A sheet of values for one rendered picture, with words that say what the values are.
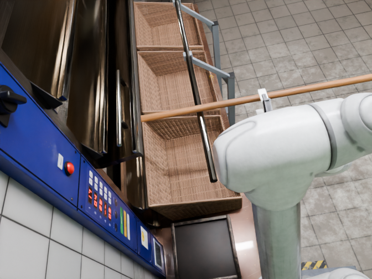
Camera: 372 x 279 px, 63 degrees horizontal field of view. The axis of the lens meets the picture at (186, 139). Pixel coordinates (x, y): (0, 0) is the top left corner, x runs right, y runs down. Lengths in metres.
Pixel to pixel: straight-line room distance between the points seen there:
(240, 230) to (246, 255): 0.13
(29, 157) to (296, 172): 0.47
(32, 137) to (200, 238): 1.02
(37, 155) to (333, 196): 2.17
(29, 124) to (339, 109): 0.56
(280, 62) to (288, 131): 2.70
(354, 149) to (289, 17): 3.24
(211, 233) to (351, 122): 1.04
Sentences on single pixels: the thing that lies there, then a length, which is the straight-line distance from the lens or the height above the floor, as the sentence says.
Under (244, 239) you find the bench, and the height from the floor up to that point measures 0.58.
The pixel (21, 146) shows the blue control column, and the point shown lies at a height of 1.82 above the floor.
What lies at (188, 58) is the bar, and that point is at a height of 1.17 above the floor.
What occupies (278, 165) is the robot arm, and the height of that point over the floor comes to 1.76.
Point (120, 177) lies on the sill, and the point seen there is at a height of 1.18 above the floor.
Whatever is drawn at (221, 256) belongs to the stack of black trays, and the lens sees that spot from 1.45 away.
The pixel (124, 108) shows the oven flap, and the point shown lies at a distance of 1.11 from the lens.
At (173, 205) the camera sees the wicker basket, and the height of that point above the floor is 0.80.
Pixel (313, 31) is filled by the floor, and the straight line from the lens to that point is 3.61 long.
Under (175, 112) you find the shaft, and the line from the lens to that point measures 1.31.
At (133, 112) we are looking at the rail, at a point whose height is 1.44.
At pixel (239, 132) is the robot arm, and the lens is 0.54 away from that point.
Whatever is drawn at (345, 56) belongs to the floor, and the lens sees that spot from 3.39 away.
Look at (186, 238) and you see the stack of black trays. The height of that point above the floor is 0.80.
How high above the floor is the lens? 2.23
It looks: 57 degrees down
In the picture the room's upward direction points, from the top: 15 degrees counter-clockwise
